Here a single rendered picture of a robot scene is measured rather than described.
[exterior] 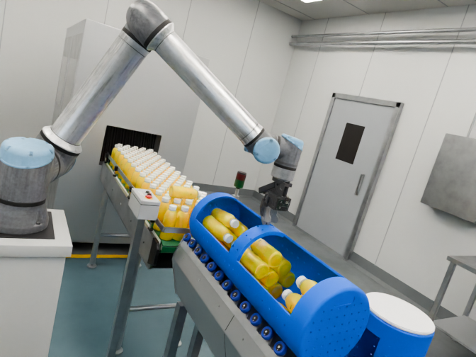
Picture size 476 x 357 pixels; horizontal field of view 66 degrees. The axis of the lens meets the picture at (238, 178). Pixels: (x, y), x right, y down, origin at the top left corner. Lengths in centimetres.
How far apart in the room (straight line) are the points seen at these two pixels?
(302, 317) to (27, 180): 92
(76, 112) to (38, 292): 60
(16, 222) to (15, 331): 36
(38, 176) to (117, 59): 46
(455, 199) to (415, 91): 151
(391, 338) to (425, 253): 325
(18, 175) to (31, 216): 14
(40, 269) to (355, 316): 100
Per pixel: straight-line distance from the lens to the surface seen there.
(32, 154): 127
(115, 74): 135
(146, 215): 188
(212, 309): 157
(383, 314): 162
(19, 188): 130
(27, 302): 140
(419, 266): 484
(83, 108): 138
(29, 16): 573
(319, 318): 115
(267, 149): 121
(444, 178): 448
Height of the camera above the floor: 166
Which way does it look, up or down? 11 degrees down
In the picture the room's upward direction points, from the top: 15 degrees clockwise
